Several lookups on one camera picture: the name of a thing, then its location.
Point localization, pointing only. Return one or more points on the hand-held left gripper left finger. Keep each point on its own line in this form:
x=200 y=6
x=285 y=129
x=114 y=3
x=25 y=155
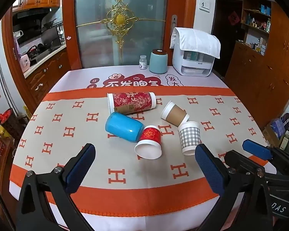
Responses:
x=80 y=167

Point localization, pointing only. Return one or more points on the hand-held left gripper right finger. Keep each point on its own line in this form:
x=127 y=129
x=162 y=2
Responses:
x=209 y=167

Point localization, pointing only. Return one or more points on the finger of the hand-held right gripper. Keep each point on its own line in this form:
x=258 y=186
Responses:
x=256 y=149
x=243 y=161

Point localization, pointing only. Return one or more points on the small red paper cup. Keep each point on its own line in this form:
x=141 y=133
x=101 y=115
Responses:
x=149 y=144

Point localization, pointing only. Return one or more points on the grey plaid paper cup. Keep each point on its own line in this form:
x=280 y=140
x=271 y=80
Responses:
x=189 y=137

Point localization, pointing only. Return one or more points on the blue cup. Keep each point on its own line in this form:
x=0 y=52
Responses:
x=124 y=128

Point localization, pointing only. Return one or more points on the brown sleeve paper cup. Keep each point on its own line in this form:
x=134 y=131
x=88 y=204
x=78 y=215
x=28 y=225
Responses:
x=174 y=115

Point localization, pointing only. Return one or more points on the tall red patterned cup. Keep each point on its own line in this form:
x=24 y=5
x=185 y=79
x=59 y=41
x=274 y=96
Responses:
x=132 y=102

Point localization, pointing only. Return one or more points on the cardboard box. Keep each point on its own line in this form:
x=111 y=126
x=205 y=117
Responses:
x=271 y=136

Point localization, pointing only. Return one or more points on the blue box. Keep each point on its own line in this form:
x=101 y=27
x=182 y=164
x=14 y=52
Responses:
x=278 y=127

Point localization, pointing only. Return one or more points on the orange beige patterned table runner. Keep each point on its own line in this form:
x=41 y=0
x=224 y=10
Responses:
x=62 y=125

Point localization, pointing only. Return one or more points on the tall wooden cabinet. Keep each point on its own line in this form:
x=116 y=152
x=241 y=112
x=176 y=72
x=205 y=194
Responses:
x=267 y=77

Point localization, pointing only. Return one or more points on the dark basket with red bow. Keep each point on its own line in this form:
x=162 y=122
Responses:
x=9 y=122

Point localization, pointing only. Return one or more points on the white printed tablecloth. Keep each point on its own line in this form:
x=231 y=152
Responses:
x=81 y=77

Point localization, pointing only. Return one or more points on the wooden kitchen counter cabinet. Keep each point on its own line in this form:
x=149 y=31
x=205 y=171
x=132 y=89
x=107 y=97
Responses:
x=48 y=74

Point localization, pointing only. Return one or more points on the white countertop appliance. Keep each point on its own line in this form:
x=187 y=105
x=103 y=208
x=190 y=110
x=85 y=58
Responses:
x=195 y=65

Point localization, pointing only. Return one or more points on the long metal stick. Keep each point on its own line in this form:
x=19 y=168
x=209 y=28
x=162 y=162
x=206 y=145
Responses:
x=4 y=84

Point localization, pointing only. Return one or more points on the light blue canister brown lid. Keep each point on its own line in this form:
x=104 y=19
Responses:
x=158 y=61

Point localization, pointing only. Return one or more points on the pink box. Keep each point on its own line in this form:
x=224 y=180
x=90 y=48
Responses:
x=25 y=63

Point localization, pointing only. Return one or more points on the small white bottle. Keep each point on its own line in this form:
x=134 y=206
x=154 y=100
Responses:
x=142 y=63

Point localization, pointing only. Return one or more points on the frosted glass door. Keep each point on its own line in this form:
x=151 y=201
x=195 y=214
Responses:
x=96 y=43

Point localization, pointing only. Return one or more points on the black wok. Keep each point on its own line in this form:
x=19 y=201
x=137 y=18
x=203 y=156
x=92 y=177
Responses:
x=45 y=47

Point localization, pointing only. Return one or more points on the white quilted cloth cover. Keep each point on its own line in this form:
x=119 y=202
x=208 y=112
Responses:
x=195 y=39

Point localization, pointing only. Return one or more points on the wooden shelf with items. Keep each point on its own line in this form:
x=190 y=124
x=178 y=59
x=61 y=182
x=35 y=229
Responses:
x=256 y=21

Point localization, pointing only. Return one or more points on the red paper door decoration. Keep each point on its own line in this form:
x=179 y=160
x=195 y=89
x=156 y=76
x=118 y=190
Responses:
x=234 y=18

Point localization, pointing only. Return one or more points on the gold door ornament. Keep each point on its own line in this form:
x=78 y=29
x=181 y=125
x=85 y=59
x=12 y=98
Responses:
x=120 y=18

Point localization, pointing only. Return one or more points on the range hood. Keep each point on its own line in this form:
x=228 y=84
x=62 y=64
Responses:
x=36 y=13

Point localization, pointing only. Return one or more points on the white wall switch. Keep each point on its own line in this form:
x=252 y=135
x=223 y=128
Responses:
x=204 y=4

